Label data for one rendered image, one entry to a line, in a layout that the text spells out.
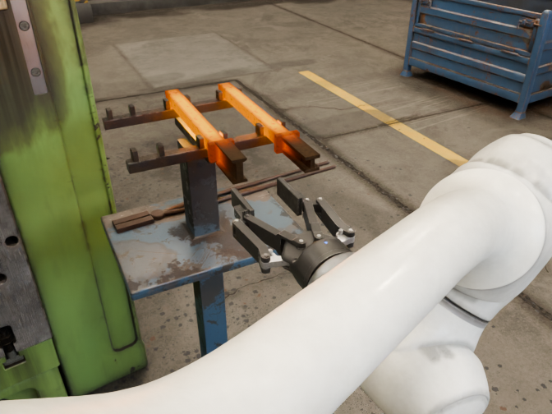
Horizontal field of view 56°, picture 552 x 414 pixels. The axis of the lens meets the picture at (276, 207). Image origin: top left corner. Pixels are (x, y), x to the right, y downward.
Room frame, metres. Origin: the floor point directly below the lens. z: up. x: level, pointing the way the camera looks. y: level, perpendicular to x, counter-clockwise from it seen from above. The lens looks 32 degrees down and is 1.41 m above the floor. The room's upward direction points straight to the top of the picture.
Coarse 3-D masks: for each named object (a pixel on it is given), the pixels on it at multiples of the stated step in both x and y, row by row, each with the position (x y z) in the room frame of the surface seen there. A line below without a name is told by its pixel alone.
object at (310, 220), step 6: (306, 198) 0.64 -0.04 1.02; (306, 204) 0.62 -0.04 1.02; (312, 204) 0.62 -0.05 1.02; (306, 210) 0.61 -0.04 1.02; (312, 210) 0.61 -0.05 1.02; (306, 216) 0.60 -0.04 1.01; (312, 216) 0.59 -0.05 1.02; (306, 222) 0.60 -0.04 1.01; (312, 222) 0.58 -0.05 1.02; (306, 228) 0.59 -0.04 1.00; (312, 228) 0.56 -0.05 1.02; (318, 228) 0.56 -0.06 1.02; (312, 234) 0.55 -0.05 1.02; (318, 234) 0.54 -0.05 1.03; (318, 240) 0.53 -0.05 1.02
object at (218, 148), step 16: (176, 96) 1.06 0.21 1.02; (176, 112) 1.02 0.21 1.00; (192, 112) 0.97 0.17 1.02; (192, 128) 0.92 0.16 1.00; (208, 128) 0.89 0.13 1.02; (208, 144) 0.81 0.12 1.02; (224, 144) 0.80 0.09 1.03; (224, 160) 0.79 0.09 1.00; (240, 160) 0.74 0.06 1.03; (240, 176) 0.74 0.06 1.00
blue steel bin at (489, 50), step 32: (416, 0) 4.32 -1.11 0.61; (448, 0) 4.08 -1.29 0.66; (480, 0) 4.69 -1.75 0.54; (512, 0) 4.43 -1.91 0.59; (544, 0) 4.19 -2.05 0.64; (416, 32) 4.28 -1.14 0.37; (448, 32) 4.02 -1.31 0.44; (480, 32) 3.80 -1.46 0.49; (512, 32) 3.58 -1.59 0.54; (544, 32) 3.38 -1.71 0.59; (416, 64) 4.24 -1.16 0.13; (448, 64) 3.99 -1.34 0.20; (480, 64) 3.74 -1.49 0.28; (512, 64) 3.54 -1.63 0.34; (544, 64) 3.47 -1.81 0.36; (512, 96) 3.47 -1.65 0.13; (544, 96) 3.50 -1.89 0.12
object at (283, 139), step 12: (228, 84) 1.14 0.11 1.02; (228, 96) 1.08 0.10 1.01; (240, 96) 1.06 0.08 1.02; (240, 108) 1.02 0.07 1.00; (252, 108) 0.99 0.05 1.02; (252, 120) 0.96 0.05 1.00; (264, 120) 0.93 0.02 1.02; (264, 132) 0.91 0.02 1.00; (276, 132) 0.87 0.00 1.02; (288, 132) 0.86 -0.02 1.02; (276, 144) 0.84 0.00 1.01; (288, 144) 0.82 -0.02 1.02; (300, 144) 0.81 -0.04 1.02; (288, 156) 0.82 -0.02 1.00; (300, 156) 0.80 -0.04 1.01; (312, 156) 0.77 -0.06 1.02; (300, 168) 0.78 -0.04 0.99; (312, 168) 0.77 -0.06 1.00
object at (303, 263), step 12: (312, 240) 0.54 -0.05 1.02; (324, 240) 0.50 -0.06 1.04; (336, 240) 0.51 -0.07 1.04; (288, 252) 0.51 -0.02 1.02; (300, 252) 0.51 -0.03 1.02; (312, 252) 0.49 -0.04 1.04; (324, 252) 0.48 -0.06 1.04; (336, 252) 0.48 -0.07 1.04; (300, 264) 0.48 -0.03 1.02; (312, 264) 0.47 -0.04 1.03; (300, 276) 0.47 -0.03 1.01
